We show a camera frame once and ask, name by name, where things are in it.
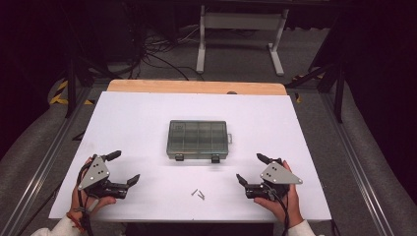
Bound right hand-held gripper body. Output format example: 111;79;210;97
244;157;304;202

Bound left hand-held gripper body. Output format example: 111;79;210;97
77;153;130;200

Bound clear grey compartment box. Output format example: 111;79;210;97
165;119;234;164

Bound person's left hand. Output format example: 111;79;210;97
70;156;118;218

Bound person's right hand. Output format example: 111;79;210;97
253;159;305;229

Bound white board sheet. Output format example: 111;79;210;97
48;90;332;224

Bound red wrist band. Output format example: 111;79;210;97
66;211;83;235

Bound yellow black floor tape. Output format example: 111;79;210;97
48;80;96;106
292;72;326;104

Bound black stand legs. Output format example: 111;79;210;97
62;48;123;120
284;13;349;125

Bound wooden table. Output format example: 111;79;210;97
106;79;288;96

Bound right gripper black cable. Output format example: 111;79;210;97
262;181;291;236

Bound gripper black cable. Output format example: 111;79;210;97
76;161;96;236
262;181;291;236

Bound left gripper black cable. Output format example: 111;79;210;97
76;161;96;236

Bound aluminium floor rail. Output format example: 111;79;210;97
0;86;96;236
318;91;396;236

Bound bundle of black floor cables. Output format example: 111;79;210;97
129;19;206;82

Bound white metal stand frame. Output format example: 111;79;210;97
195;4;290;78

